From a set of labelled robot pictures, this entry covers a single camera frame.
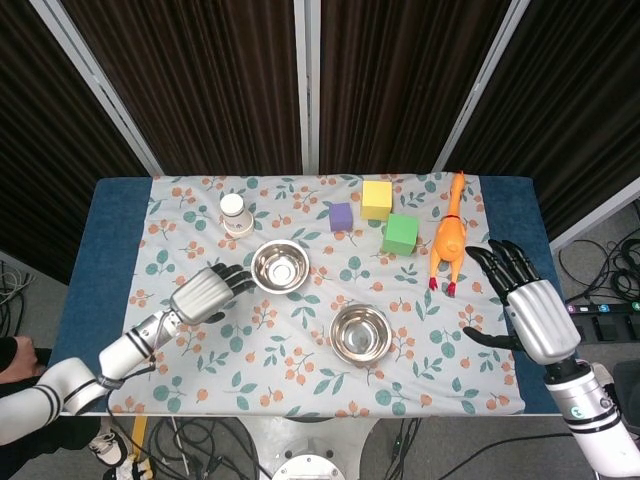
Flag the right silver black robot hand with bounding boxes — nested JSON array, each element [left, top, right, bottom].
[[463, 239, 583, 366]]

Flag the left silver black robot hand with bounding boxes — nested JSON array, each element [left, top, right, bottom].
[[168, 263, 258, 327]]

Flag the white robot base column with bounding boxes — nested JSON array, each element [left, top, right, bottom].
[[239, 416, 377, 480]]

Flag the bystander hand with black sleeve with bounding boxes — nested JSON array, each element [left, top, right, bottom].
[[0, 335, 52, 384]]

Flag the floral patterned tablecloth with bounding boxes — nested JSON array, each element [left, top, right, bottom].
[[106, 172, 526, 419]]

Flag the small white bottle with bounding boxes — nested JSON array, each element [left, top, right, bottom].
[[219, 193, 256, 240]]

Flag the blue table mat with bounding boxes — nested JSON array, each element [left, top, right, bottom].
[[49, 175, 594, 416]]

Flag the orange rubber chicken toy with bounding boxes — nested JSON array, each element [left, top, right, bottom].
[[427, 170, 469, 298]]

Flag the purple foam cube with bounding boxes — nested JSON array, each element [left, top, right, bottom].
[[328, 202, 355, 233]]

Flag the green foam cube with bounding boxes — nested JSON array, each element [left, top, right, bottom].
[[382, 213, 420, 257]]

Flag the white black sneaker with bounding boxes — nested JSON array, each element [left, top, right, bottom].
[[88, 432, 125, 466]]

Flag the black yellow white shoe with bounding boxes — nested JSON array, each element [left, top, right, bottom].
[[117, 452, 155, 480]]

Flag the yellow foam cube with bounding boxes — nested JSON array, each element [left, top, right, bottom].
[[360, 180, 394, 222]]

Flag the dark room divider panel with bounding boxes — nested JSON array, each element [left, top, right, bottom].
[[0, 0, 164, 281], [434, 0, 640, 254], [62, 0, 309, 176], [307, 0, 511, 176]]

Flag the black floor cable bundle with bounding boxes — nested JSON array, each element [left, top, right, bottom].
[[557, 234, 640, 304]]

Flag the black cables under table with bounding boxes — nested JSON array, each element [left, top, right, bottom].
[[148, 417, 264, 480]]

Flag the grey cable bundle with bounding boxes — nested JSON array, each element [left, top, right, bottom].
[[0, 259, 37, 304]]

